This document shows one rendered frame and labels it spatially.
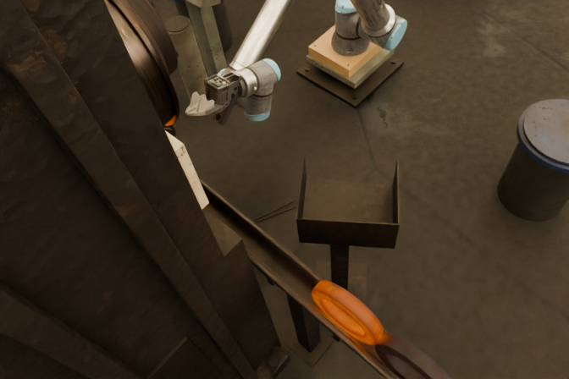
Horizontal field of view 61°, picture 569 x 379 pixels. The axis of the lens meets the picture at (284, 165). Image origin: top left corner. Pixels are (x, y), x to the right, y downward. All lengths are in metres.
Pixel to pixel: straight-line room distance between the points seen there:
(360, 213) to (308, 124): 1.04
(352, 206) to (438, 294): 0.68
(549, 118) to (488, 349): 0.85
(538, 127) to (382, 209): 0.74
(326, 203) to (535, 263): 1.00
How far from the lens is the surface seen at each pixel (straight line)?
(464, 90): 2.58
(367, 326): 1.10
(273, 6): 1.77
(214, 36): 2.39
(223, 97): 1.52
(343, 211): 1.40
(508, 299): 2.03
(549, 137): 1.90
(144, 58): 1.00
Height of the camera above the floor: 1.82
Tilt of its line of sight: 54 degrees down
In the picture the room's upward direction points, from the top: 9 degrees counter-clockwise
